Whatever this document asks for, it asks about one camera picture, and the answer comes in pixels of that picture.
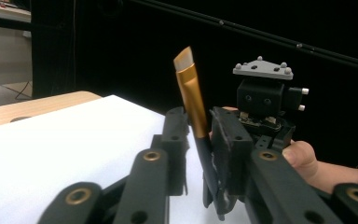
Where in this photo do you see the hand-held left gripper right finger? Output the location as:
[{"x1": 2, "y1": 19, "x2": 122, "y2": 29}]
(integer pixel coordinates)
[{"x1": 202, "y1": 106, "x2": 255, "y2": 220}]

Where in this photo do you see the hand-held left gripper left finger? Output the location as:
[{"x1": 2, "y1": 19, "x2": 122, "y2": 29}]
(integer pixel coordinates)
[{"x1": 150, "y1": 106, "x2": 191, "y2": 197}]

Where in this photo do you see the orange-tipped pen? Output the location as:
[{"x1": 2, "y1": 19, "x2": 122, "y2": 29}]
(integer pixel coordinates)
[{"x1": 172, "y1": 46, "x2": 222, "y2": 200}]

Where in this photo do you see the black curtain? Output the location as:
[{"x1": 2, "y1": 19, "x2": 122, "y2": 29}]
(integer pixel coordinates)
[{"x1": 30, "y1": 0, "x2": 358, "y2": 166}]

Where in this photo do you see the white table mat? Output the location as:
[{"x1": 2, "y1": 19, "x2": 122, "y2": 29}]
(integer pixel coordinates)
[{"x1": 0, "y1": 94, "x2": 253, "y2": 224}]

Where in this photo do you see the wooden table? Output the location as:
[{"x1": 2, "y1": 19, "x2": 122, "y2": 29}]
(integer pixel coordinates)
[{"x1": 0, "y1": 91, "x2": 103, "y2": 131}]

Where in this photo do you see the dark round table grommet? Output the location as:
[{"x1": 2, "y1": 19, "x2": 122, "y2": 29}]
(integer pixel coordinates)
[{"x1": 9, "y1": 115, "x2": 33, "y2": 123}]

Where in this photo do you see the beige desk with black edge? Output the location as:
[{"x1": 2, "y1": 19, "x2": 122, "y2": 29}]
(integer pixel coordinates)
[{"x1": 0, "y1": 0, "x2": 32, "y2": 32}]

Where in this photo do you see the black frame bar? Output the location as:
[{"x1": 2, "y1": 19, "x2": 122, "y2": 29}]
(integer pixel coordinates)
[{"x1": 130, "y1": 0, "x2": 358, "y2": 72}]

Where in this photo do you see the black power cable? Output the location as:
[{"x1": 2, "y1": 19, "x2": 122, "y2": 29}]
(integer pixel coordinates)
[{"x1": 3, "y1": 80, "x2": 34, "y2": 101}]

